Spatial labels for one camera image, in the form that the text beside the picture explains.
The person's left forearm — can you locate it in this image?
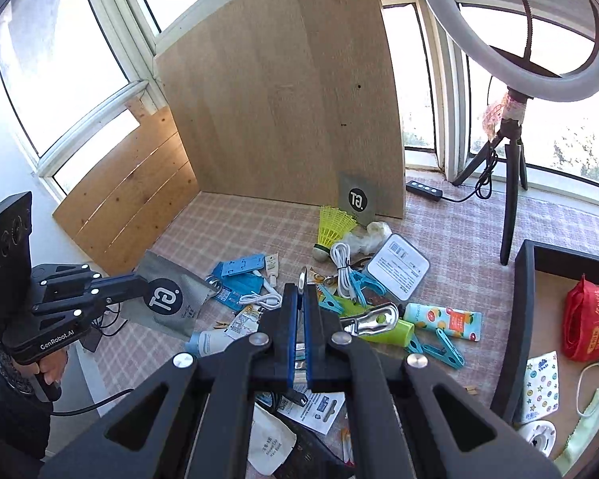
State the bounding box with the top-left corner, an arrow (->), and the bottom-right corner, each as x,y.
0,304 -> 56,462

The white dotted tissue pack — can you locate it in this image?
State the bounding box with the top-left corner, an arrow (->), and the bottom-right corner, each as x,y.
520,350 -> 562,423

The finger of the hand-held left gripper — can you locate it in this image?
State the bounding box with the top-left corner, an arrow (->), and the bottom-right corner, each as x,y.
32,287 -> 148,316
32,263 -> 148,291

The white window frame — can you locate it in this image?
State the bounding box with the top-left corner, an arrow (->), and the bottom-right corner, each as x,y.
0,0 -> 599,195

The blue printed flat packet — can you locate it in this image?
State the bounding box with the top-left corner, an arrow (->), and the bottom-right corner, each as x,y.
207,277 -> 266,311

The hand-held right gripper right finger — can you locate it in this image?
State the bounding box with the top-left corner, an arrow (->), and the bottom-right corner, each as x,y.
303,286 -> 563,479

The printed leaflet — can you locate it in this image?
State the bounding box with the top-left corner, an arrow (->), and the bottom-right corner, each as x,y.
281,390 -> 346,436

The coiled thick white cable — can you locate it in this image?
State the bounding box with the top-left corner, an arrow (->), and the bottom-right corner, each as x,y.
328,241 -> 366,306

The white box with label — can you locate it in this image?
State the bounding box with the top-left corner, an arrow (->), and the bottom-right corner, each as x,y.
366,232 -> 431,295

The slatted wooden panel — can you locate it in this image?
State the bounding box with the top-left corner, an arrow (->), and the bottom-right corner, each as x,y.
51,104 -> 201,279

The fruit print tube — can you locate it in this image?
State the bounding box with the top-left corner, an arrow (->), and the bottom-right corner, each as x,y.
401,302 -> 483,343

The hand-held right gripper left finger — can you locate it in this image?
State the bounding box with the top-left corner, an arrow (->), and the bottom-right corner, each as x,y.
39,283 -> 303,479

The red pouch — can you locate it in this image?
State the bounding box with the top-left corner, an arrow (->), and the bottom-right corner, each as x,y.
560,273 -> 599,363

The blue card packet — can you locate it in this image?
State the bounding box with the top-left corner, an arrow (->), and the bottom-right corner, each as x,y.
214,253 -> 266,281

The yellow shuttlecock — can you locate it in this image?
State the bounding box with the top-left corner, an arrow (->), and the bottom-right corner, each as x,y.
312,204 -> 359,263

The white bottle with blue cap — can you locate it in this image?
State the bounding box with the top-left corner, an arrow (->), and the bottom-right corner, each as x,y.
184,328 -> 241,358

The large light wooden board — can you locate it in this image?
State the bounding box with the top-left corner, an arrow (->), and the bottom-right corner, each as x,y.
154,0 -> 406,221

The grey logo card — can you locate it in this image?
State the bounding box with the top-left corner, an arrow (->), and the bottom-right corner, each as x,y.
338,172 -> 379,226

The dark grey storage tray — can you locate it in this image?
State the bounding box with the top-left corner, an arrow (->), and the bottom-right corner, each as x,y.
489,238 -> 599,476

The silver metal clip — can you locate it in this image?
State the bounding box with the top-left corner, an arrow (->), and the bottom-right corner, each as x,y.
340,301 -> 401,338

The white ring light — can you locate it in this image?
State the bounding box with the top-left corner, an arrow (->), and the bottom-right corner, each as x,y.
412,0 -> 599,107

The lime green bottle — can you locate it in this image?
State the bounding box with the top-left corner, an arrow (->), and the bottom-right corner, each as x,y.
362,317 -> 416,348

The black packet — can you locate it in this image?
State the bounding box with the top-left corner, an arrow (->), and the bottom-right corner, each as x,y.
274,426 -> 356,479

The silver yellow red sachet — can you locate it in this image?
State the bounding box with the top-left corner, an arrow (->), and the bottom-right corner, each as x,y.
224,306 -> 261,338

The white crumpled wad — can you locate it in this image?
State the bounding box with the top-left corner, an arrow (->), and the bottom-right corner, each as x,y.
348,220 -> 393,256

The white shower cap packet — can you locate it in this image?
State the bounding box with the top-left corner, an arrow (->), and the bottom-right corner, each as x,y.
246,403 -> 299,476

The grey logo packet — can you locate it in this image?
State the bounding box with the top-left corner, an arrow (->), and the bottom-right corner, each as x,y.
120,250 -> 216,343

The black inline controller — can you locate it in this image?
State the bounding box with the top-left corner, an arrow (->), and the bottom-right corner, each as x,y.
405,180 -> 443,204

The thin white cable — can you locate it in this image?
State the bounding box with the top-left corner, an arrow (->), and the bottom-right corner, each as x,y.
238,270 -> 284,314

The round white plastic holder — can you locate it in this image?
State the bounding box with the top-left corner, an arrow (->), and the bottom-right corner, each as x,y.
516,419 -> 558,461

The white USB cable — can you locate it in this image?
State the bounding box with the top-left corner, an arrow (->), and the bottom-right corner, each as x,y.
575,358 -> 599,418

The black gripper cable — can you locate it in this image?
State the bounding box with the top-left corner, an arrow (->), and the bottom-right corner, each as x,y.
44,387 -> 137,418

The yellow-green cloth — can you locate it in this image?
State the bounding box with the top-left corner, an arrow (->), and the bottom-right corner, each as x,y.
553,383 -> 599,463

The person's left hand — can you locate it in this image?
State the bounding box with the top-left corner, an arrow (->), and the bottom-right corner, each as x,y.
36,350 -> 69,390

